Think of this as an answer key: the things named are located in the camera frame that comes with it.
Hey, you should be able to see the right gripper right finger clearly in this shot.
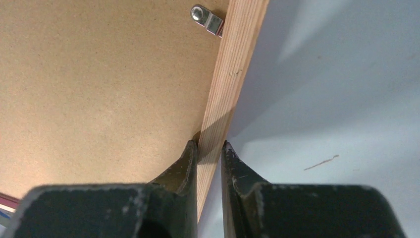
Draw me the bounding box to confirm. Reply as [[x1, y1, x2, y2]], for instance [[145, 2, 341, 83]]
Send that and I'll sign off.
[[220, 142, 405, 238]]

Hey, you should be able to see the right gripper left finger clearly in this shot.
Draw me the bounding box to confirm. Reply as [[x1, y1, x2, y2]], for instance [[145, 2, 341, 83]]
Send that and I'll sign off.
[[2, 140, 198, 238]]

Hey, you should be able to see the brown cardboard backing board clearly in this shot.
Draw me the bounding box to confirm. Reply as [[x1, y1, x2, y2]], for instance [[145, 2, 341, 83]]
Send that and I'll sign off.
[[0, 0, 220, 198]]

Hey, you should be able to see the orange wooden picture frame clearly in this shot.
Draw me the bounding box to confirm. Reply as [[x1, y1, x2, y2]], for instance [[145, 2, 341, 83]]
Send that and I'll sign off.
[[197, 0, 269, 218]]

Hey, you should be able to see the silver metal frame clip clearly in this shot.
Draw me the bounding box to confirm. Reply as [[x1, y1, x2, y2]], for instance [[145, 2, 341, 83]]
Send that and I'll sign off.
[[190, 4, 224, 38]]

